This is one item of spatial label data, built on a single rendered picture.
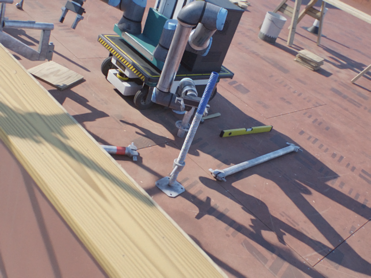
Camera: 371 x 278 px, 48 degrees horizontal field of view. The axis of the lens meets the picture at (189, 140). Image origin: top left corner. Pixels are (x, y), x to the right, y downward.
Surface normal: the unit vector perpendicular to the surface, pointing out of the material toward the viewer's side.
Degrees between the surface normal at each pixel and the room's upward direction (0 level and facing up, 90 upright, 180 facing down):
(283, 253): 0
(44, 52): 90
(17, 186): 90
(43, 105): 0
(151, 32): 90
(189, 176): 0
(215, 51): 90
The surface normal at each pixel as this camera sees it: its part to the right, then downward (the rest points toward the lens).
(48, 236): -0.68, 0.17
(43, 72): 0.33, -0.80
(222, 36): 0.62, 0.58
